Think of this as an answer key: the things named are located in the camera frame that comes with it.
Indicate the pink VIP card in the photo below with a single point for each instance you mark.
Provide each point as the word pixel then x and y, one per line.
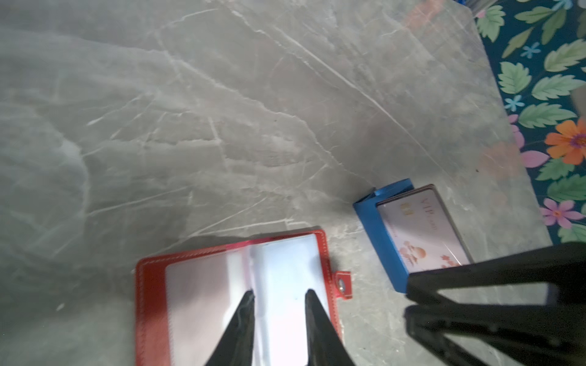
pixel 422 231

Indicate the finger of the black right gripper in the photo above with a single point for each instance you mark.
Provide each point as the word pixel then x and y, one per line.
pixel 562 266
pixel 529 334

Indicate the red leather card holder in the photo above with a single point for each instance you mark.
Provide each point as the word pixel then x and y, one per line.
pixel 184 301

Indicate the blue card stand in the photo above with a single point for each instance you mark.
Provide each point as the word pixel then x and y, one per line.
pixel 383 244

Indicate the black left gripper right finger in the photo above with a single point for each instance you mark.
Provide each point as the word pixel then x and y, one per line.
pixel 324 344

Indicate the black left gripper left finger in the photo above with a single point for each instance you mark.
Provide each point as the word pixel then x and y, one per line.
pixel 235 347

